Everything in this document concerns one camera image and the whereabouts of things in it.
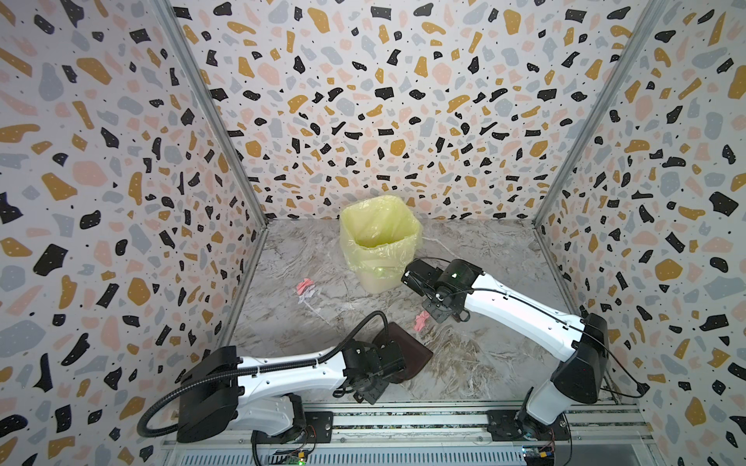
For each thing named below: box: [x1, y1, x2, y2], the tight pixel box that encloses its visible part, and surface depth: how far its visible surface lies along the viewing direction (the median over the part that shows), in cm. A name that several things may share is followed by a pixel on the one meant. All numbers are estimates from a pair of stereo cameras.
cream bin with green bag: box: [339, 195, 424, 295], surface depth 90 cm
